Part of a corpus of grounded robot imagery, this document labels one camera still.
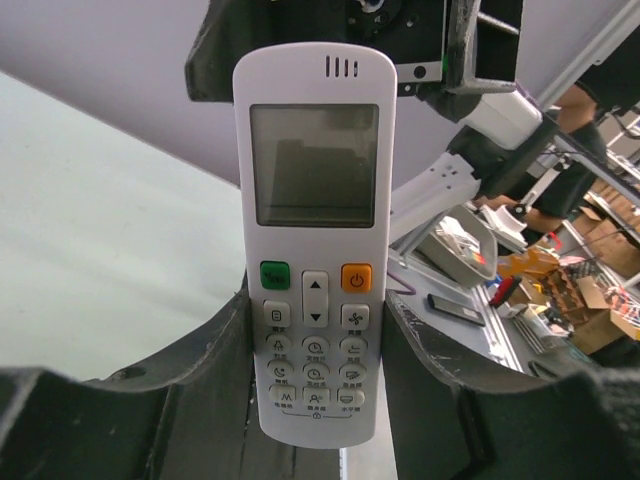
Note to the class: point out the grey plastic tray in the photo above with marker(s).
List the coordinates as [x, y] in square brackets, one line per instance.
[462, 247]

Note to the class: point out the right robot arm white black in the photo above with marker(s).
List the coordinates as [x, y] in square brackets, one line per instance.
[501, 133]

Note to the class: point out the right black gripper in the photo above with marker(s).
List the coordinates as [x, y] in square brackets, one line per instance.
[482, 40]

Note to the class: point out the person in black shirt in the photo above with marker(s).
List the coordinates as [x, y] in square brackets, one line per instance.
[601, 87]

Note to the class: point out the white remote control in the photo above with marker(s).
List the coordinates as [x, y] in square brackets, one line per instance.
[315, 134]

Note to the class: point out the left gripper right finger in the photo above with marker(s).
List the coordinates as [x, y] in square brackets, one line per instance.
[455, 414]

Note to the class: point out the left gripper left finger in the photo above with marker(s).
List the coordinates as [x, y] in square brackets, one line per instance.
[178, 414]

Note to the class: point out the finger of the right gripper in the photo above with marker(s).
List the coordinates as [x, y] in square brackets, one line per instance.
[230, 30]

